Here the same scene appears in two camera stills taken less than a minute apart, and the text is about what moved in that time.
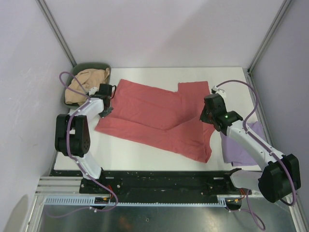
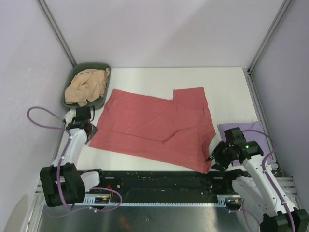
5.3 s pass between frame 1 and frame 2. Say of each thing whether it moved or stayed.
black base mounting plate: stayed
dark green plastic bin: stayed
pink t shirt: moved
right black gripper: moved
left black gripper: moved
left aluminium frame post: stayed
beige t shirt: stayed
